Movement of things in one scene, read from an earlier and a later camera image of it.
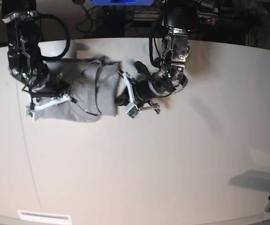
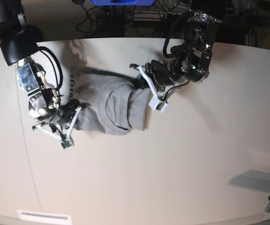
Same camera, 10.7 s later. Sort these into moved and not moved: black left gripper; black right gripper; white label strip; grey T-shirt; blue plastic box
Moved: black right gripper; grey T-shirt; black left gripper
Not moved: blue plastic box; white label strip
